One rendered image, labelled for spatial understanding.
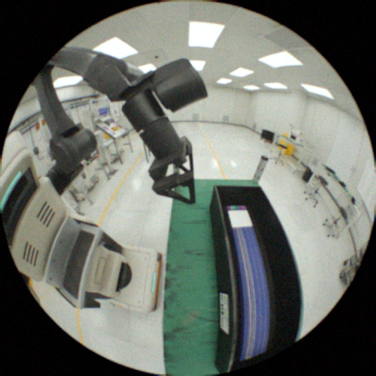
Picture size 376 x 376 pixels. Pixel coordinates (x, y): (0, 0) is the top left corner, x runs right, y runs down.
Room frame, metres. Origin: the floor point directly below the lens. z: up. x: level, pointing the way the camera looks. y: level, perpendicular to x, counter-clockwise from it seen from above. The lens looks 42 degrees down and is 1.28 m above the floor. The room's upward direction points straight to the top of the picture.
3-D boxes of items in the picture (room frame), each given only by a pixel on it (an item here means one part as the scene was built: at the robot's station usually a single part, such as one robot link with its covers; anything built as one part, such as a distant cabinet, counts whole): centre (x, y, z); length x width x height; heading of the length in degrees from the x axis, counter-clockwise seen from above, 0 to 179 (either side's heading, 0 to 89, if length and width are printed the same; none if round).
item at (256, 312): (-0.03, -0.16, 0.98); 0.51 x 0.07 x 0.03; 179
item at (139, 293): (-0.02, 0.61, 0.16); 0.67 x 0.64 x 0.25; 89
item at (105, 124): (2.80, 2.24, 0.65); 1.01 x 0.73 x 1.29; 90
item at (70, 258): (-0.02, 0.32, 0.99); 0.28 x 0.16 x 0.22; 179
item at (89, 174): (1.33, 2.42, 0.31); 0.70 x 0.65 x 0.62; 0
